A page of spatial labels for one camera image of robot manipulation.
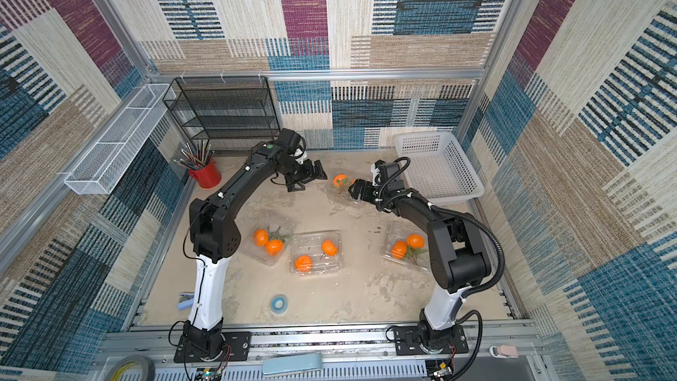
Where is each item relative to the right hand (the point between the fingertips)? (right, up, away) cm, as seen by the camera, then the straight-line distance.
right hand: (363, 194), depth 95 cm
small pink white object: (+34, -39, -27) cm, 58 cm away
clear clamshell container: (-8, 0, +5) cm, 9 cm away
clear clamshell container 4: (+13, -13, +1) cm, 19 cm away
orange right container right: (+16, -15, -8) cm, 24 cm away
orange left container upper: (-34, -14, -7) cm, 37 cm away
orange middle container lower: (-20, -22, -10) cm, 31 cm away
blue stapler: (-54, -31, -15) cm, 64 cm away
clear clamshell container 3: (-16, -20, -5) cm, 26 cm away
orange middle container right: (-11, -17, -8) cm, 22 cm away
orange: (-8, +5, +9) cm, 13 cm away
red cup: (-60, +7, +11) cm, 62 cm away
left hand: (-15, +4, -3) cm, 16 cm away
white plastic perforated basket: (+34, +9, +16) cm, 38 cm away
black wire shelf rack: (-55, +34, +13) cm, 66 cm away
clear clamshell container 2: (-31, -12, +2) cm, 33 cm away
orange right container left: (+11, -17, -10) cm, 22 cm away
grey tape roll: (-66, -43, -26) cm, 83 cm away
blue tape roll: (-26, -32, -15) cm, 44 cm away
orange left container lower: (-29, -17, -8) cm, 35 cm away
